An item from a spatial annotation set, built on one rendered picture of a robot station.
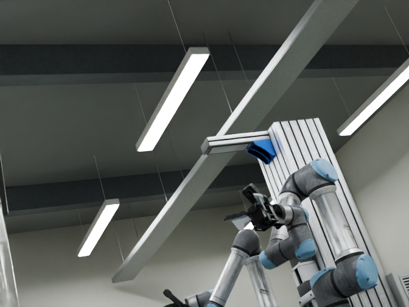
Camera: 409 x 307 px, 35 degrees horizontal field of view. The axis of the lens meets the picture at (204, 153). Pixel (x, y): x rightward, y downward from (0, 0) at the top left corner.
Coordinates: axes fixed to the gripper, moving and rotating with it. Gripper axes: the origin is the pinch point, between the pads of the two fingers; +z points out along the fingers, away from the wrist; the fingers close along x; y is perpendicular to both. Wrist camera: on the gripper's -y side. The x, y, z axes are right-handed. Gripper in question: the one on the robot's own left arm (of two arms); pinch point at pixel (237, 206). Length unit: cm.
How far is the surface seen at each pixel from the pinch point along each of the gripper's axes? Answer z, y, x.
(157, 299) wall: -494, -227, 524
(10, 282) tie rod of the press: 101, 35, -16
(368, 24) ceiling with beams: -439, -292, 42
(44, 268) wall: -355, -306, 571
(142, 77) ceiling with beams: -221, -279, 180
